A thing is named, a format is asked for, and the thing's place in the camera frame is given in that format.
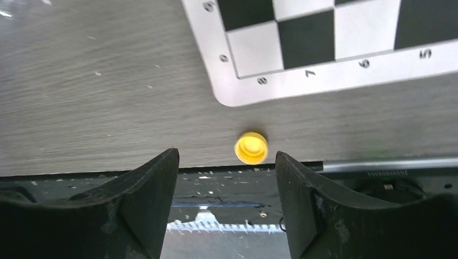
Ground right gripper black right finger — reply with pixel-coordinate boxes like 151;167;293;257
275;152;457;258

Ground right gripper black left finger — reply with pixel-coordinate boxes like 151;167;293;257
1;148;179;258

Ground yellow bottle cap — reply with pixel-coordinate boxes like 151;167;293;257
234;132;268;165

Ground checkerboard calibration mat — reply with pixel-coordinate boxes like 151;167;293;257
183;0;457;107

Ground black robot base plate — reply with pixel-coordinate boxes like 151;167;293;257
1;158;457;230

